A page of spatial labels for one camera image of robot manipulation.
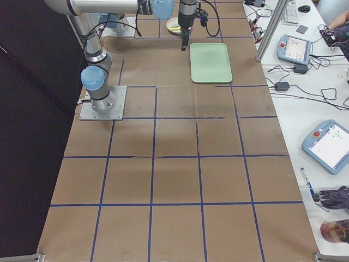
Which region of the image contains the folded dark umbrella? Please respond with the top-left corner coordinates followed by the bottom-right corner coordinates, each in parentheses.
top-left (312, 186), bottom-right (348, 210)

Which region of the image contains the person forearm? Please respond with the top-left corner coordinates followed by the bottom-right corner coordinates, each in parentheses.
top-left (328, 10), bottom-right (349, 29)

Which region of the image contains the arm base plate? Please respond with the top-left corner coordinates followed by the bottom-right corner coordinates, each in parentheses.
top-left (100, 16), bottom-right (136, 38)
top-left (79, 86), bottom-right (127, 121)

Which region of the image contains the black computer mouse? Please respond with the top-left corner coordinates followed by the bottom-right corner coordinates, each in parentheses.
top-left (298, 5), bottom-right (311, 13)

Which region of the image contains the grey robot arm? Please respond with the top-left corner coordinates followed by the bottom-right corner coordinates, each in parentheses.
top-left (98, 13), bottom-right (128, 33)
top-left (45, 1), bottom-right (207, 66)

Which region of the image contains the near teach pendant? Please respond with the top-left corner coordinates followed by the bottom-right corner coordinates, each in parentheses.
top-left (302, 120), bottom-right (348, 175)

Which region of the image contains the black power adapter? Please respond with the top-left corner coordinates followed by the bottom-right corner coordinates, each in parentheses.
top-left (293, 64), bottom-right (309, 74)
top-left (274, 81), bottom-right (290, 92)

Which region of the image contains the far teach pendant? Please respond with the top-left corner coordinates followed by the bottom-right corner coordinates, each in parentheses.
top-left (276, 34), bottom-right (311, 66)

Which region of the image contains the light green tray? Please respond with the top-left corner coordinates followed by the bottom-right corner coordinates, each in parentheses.
top-left (190, 43), bottom-right (233, 84)

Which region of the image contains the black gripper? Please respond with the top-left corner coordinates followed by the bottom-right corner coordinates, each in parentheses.
top-left (178, 0), bottom-right (208, 51)

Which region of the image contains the white round plate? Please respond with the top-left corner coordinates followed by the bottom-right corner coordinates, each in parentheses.
top-left (166, 17), bottom-right (180, 34)

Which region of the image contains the aluminium frame post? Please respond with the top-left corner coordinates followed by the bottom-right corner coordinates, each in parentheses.
top-left (256, 0), bottom-right (288, 62)

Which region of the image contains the white keyboard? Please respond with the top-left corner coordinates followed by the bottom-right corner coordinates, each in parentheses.
top-left (282, 0), bottom-right (299, 26)

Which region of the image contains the teach pendant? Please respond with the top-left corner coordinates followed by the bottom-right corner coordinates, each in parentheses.
top-left (276, 34), bottom-right (311, 66)
top-left (302, 120), bottom-right (348, 175)

